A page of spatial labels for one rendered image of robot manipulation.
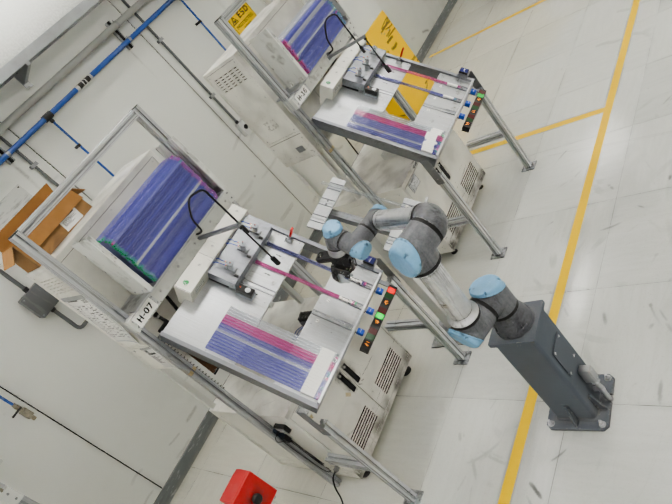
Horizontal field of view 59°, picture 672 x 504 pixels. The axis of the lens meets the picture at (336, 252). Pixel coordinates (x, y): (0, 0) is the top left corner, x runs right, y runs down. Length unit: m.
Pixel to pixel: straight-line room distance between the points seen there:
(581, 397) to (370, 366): 1.04
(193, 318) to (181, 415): 1.79
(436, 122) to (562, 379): 1.60
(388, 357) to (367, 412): 0.31
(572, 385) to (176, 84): 3.44
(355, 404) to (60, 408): 1.85
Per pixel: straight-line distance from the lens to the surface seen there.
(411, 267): 1.77
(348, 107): 3.36
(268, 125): 3.48
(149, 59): 4.64
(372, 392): 3.01
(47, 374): 3.92
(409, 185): 3.41
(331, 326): 2.50
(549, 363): 2.29
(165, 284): 2.56
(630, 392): 2.61
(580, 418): 2.60
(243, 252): 2.61
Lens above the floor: 2.07
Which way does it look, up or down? 26 degrees down
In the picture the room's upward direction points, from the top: 44 degrees counter-clockwise
